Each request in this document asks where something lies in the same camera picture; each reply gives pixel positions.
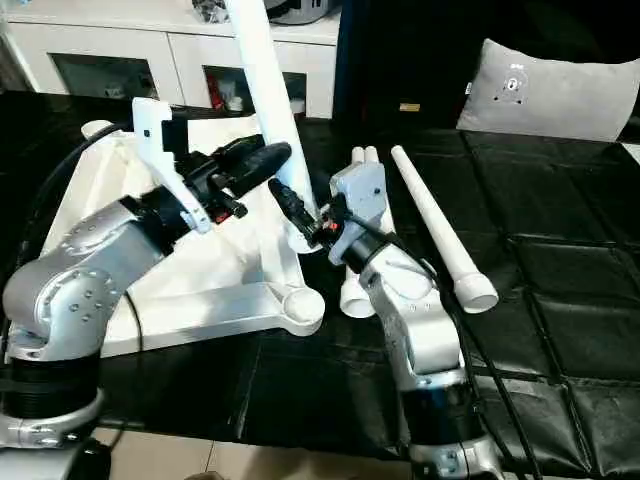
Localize white plastic table leg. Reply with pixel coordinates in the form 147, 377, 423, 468
229, 0, 326, 256
390, 144, 500, 315
340, 145, 377, 319
363, 144, 401, 241

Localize white plastic table top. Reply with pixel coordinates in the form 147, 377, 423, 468
42, 112, 327, 359

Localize white glass-door cabinet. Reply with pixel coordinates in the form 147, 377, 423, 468
0, 0, 342, 120

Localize black sofa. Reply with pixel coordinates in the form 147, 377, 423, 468
333, 0, 640, 147

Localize black work mat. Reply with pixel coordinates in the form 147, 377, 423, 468
0, 89, 640, 454

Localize grey printed cushion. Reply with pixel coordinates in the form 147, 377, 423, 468
455, 38, 640, 145

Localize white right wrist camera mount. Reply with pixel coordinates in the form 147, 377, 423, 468
327, 162, 387, 265

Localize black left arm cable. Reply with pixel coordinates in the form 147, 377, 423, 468
18, 122, 147, 351

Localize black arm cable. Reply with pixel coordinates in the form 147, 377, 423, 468
347, 212, 544, 480
18, 122, 147, 351

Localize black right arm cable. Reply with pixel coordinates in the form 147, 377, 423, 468
347, 212, 544, 480

